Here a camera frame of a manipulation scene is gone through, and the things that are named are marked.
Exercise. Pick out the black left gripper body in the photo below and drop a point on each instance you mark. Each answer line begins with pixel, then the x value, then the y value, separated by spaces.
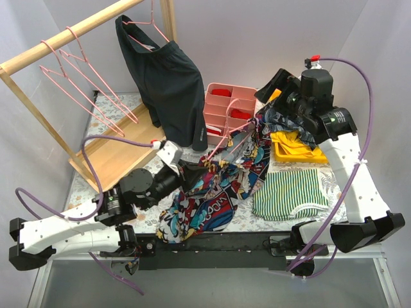
pixel 185 171

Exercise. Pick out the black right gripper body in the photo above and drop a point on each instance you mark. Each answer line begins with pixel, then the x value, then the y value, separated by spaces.
pixel 279 85

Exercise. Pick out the colourful comic print shorts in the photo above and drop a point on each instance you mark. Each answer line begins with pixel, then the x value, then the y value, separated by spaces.
pixel 211 205

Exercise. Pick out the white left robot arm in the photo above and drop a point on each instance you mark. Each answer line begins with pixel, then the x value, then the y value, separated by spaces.
pixel 101 225

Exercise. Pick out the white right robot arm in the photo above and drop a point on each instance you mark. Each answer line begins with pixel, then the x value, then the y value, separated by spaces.
pixel 369 219

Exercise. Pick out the dark patterned shorts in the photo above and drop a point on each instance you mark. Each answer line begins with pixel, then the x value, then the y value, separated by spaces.
pixel 272 121

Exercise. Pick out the black shorts on hanger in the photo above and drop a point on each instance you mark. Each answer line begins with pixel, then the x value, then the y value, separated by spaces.
pixel 170 85

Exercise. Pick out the green white striped shorts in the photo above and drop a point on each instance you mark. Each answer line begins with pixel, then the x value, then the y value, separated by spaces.
pixel 287 195

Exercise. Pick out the wooden clothes rack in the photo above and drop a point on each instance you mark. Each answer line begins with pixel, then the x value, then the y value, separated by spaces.
pixel 39 51

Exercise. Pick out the red white sock lower compartment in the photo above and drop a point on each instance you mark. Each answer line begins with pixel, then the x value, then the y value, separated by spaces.
pixel 213 130

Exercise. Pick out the red sock middle compartment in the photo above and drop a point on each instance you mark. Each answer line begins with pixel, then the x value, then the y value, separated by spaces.
pixel 238 114

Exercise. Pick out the pink divided organizer box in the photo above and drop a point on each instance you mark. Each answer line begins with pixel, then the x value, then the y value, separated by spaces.
pixel 215 108

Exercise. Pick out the red sock upper compartment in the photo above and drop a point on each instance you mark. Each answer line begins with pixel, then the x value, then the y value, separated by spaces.
pixel 221 92

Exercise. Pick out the yellow plastic tray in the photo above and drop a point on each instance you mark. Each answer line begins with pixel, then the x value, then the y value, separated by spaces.
pixel 320 160

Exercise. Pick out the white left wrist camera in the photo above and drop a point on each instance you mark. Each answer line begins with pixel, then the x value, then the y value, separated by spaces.
pixel 170 154

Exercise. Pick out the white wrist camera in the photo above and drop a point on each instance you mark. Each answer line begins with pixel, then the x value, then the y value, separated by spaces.
pixel 170 154
pixel 313 62

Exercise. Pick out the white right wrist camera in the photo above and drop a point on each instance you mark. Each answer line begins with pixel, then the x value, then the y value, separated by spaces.
pixel 313 62

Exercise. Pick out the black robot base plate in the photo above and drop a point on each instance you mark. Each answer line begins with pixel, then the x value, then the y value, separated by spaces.
pixel 219 250

